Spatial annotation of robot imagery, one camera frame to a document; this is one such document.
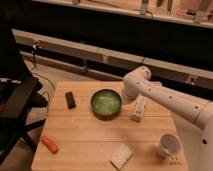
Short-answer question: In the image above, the orange carrot toy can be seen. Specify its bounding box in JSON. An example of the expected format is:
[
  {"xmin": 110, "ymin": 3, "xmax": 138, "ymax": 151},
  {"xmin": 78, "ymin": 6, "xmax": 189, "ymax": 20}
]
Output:
[{"xmin": 41, "ymin": 136, "xmax": 58, "ymax": 154}]

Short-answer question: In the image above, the white tube bottle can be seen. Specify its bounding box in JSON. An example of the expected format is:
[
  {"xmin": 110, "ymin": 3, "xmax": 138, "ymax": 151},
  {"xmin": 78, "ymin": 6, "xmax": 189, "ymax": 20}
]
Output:
[{"xmin": 131, "ymin": 95, "xmax": 146, "ymax": 122}]

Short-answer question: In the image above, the white paper cup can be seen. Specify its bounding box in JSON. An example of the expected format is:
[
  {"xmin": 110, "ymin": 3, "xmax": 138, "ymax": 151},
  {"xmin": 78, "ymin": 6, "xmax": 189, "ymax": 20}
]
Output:
[{"xmin": 157, "ymin": 133, "xmax": 182, "ymax": 158}]

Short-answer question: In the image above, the black cable on floor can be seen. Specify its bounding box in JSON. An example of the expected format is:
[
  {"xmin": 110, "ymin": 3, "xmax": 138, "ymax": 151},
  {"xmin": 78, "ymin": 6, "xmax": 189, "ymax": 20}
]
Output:
[{"xmin": 23, "ymin": 54, "xmax": 56, "ymax": 101}]

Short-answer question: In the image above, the green ceramic bowl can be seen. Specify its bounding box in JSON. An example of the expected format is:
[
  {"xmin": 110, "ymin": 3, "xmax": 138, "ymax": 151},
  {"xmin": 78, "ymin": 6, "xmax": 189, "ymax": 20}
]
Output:
[{"xmin": 91, "ymin": 89, "xmax": 122, "ymax": 118}]

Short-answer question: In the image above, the black rectangular block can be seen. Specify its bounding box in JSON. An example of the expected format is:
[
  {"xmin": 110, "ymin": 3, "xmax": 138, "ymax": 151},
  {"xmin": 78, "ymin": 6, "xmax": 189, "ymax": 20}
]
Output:
[{"xmin": 65, "ymin": 92, "xmax": 76, "ymax": 109}]

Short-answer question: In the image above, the beige sponge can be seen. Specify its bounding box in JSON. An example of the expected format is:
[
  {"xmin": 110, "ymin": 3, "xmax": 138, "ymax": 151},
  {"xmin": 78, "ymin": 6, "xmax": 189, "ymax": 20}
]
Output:
[{"xmin": 110, "ymin": 144, "xmax": 133, "ymax": 170}]

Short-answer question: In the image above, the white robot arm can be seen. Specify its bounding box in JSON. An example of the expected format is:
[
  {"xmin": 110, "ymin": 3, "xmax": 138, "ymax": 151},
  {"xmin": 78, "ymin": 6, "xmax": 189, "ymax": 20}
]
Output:
[{"xmin": 123, "ymin": 66, "xmax": 213, "ymax": 171}]

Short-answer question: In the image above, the black office chair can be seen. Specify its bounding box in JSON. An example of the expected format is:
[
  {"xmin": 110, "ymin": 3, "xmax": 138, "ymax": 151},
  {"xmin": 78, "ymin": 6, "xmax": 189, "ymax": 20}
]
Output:
[{"xmin": 0, "ymin": 19, "xmax": 48, "ymax": 165}]

